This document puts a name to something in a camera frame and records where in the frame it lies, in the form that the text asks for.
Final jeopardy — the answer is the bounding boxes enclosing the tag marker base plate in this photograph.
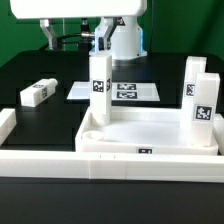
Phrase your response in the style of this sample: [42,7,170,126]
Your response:
[67,81,160,102]

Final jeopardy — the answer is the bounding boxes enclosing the white desk top tray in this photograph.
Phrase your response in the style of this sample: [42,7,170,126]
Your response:
[75,106,218,156]

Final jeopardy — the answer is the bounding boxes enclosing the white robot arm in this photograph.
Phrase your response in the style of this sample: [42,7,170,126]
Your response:
[9,0,147,64]

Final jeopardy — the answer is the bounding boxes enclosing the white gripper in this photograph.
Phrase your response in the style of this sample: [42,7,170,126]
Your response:
[9,0,147,51]

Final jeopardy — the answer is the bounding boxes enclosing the black cables at base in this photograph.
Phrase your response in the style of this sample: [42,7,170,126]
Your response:
[39,18,96,52]

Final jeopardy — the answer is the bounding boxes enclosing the white U-shaped fence frame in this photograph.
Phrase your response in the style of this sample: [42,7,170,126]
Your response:
[0,114,224,183]

